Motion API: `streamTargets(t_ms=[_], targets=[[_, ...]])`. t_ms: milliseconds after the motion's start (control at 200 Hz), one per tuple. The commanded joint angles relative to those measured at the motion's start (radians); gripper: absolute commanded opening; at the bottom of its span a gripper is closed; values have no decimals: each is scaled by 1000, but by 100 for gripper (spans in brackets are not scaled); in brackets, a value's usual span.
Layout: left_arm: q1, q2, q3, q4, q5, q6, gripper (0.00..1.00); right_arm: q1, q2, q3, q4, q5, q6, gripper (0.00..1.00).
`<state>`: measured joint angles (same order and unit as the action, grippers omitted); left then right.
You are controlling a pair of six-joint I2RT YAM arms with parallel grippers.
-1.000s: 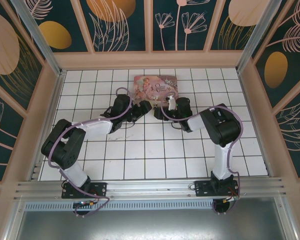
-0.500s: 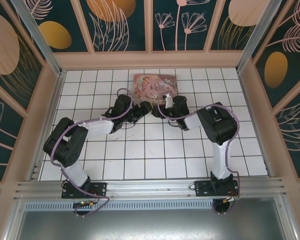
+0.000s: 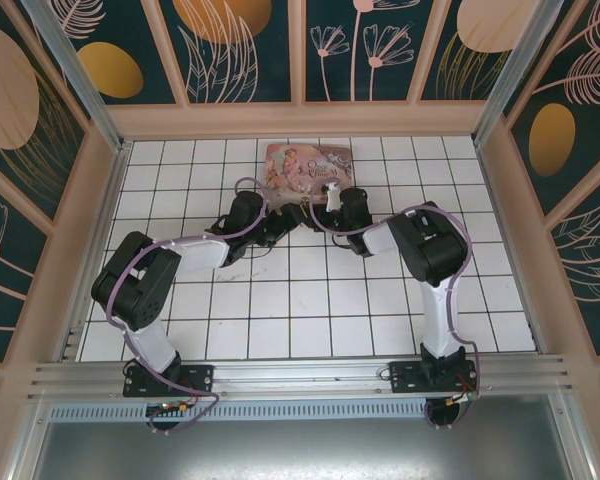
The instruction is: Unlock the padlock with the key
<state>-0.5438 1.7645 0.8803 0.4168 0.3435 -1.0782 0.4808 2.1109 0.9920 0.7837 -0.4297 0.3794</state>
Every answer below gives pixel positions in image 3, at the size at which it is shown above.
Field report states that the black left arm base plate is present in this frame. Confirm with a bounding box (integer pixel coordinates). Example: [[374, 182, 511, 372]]
[[123, 363, 215, 399]]

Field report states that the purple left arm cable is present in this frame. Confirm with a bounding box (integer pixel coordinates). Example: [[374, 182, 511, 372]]
[[107, 177, 271, 436]]

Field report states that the pink floral tin box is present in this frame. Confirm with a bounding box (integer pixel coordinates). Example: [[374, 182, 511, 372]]
[[263, 142, 355, 207]]

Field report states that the aluminium mounting rail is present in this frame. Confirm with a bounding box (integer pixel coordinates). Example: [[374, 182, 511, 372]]
[[27, 354, 574, 402]]

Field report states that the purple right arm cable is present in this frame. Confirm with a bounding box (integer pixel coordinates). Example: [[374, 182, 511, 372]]
[[307, 182, 481, 431]]

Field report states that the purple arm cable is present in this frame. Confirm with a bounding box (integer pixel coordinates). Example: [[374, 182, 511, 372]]
[[107, 177, 271, 436], [307, 182, 481, 431]]

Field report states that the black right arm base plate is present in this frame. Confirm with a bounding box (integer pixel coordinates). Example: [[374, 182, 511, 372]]
[[388, 359, 481, 396]]

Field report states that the grey metal panel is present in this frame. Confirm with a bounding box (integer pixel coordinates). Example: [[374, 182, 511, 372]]
[[27, 419, 584, 480]]

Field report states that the slotted grey cable duct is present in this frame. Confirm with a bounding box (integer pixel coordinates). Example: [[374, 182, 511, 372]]
[[47, 402, 556, 422]]

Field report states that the aluminium frame post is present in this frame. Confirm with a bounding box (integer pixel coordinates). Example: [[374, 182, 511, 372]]
[[22, 0, 132, 154], [472, 0, 564, 147]]

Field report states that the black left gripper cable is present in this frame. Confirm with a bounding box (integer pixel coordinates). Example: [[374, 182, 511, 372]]
[[244, 239, 276, 259]]

